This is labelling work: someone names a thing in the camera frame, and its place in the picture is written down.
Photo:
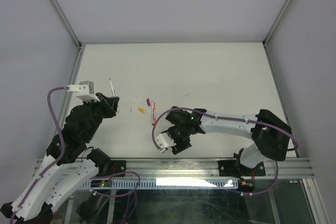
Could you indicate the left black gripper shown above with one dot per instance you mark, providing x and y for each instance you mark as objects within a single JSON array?
[{"x": 109, "y": 104}]

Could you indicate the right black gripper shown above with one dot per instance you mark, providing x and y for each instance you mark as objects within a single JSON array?
[{"x": 180, "y": 147}]

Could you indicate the white marker yellow end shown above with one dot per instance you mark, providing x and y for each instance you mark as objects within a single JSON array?
[{"x": 113, "y": 93}]

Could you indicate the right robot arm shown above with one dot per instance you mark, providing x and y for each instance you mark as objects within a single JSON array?
[{"x": 269, "y": 135}]

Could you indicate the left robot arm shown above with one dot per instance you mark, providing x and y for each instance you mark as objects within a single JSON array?
[{"x": 47, "y": 191}]

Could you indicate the orange highlighter pen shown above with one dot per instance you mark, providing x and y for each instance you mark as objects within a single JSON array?
[{"x": 154, "y": 113}]

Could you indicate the white pen purple end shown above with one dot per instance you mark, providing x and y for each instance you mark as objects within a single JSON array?
[{"x": 152, "y": 113}]

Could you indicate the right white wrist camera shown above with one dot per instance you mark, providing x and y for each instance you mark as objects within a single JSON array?
[{"x": 164, "y": 141}]

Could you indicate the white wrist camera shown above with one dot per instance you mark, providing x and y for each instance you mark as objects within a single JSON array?
[
  {"x": 164, "y": 141},
  {"x": 84, "y": 91}
]

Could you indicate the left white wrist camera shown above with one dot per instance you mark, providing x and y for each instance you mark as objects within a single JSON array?
[{"x": 84, "y": 91}]

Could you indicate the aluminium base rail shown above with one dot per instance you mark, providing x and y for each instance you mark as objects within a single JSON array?
[{"x": 292, "y": 168}]

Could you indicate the perforated cable duct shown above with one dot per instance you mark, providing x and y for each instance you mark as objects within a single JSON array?
[{"x": 163, "y": 183}]

